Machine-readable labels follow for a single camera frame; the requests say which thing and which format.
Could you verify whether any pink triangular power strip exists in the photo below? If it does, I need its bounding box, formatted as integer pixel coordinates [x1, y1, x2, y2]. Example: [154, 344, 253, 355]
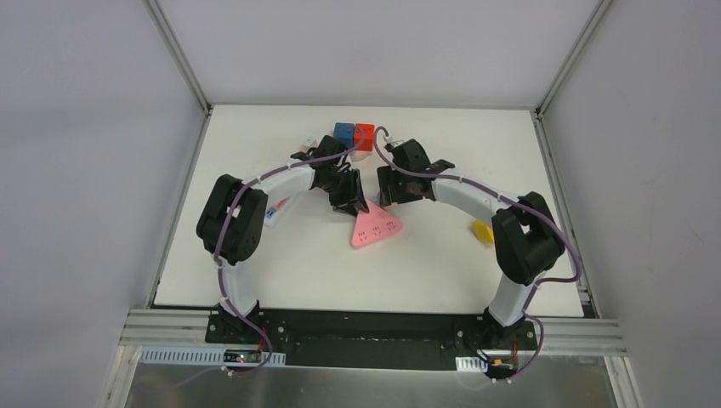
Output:
[350, 200, 404, 248]

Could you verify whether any yellow cube socket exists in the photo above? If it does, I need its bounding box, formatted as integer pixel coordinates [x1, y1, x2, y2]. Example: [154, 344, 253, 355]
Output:
[471, 219, 495, 245]

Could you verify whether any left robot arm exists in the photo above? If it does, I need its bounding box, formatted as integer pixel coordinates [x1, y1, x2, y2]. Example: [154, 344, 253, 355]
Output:
[196, 135, 369, 344]

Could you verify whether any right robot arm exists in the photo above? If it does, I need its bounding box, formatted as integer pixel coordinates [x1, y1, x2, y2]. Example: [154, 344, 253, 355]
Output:
[355, 126, 582, 349]

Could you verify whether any pink round socket base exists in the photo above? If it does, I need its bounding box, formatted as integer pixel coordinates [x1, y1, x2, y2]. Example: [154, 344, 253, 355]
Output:
[349, 150, 372, 162]

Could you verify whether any blue cube socket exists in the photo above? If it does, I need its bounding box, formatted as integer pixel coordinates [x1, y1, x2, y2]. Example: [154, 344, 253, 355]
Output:
[332, 122, 355, 149]

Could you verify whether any red cube socket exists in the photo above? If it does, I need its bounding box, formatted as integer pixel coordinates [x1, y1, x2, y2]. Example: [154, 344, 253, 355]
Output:
[353, 123, 376, 152]

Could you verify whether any white USB charger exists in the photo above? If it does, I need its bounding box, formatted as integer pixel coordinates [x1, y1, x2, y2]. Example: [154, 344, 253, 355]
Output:
[302, 136, 317, 149]

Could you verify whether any white power strip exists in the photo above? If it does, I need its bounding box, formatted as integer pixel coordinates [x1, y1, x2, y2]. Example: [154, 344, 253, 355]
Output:
[264, 196, 295, 228]

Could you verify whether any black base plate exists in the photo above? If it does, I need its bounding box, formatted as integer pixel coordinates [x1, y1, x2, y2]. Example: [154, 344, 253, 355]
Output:
[205, 306, 537, 371]

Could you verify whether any aluminium frame rail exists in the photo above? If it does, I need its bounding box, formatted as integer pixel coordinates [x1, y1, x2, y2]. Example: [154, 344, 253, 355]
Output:
[120, 309, 210, 346]

